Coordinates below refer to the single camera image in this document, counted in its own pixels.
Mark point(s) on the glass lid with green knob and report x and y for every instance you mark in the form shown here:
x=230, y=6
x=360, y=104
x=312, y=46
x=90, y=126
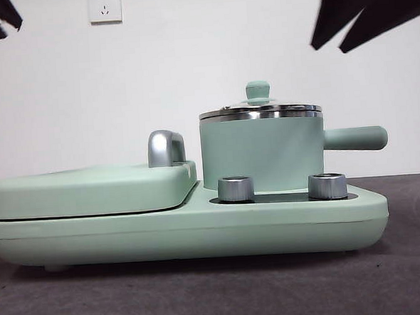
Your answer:
x=258, y=90

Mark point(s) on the mint green breakfast machine base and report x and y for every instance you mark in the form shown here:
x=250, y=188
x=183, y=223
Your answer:
x=289, y=227

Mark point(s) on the white wall socket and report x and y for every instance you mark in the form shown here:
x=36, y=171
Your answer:
x=104, y=7

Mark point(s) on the silver control knob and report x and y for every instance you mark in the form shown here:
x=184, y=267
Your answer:
x=327, y=186
x=235, y=190

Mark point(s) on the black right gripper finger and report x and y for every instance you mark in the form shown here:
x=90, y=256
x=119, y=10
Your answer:
x=397, y=7
x=343, y=6

